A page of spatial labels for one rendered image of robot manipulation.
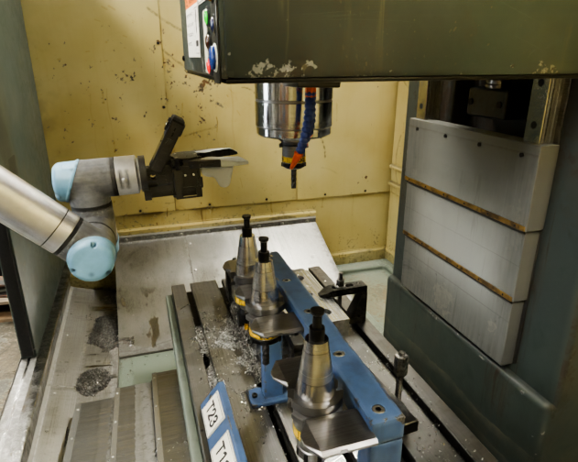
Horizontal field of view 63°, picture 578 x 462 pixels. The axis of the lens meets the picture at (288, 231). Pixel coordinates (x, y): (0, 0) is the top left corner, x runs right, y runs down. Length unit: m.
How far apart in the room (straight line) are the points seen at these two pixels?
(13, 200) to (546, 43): 0.86
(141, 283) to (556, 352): 1.41
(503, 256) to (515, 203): 0.13
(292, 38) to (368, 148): 1.61
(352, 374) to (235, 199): 1.57
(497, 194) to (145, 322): 1.25
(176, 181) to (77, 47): 1.10
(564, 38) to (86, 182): 0.84
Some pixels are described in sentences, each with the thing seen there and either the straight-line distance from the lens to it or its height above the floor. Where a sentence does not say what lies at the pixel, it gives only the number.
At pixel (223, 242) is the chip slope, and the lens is 2.06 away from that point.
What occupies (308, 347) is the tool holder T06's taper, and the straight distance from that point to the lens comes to 0.52.
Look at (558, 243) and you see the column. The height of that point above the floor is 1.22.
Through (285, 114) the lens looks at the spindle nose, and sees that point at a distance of 0.94.
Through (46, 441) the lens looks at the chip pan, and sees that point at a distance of 1.44.
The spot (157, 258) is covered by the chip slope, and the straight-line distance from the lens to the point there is 2.01.
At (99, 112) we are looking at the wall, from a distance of 1.98.
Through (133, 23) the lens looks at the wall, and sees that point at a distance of 1.96.
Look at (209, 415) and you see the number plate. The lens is 0.99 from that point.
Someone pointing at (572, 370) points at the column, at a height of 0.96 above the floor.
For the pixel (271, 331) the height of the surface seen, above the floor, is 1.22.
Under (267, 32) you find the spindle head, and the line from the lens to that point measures 0.66.
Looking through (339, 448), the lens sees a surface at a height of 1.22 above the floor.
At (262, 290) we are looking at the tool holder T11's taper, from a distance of 0.71.
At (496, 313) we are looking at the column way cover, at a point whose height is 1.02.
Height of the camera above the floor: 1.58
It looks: 20 degrees down
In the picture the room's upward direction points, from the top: straight up
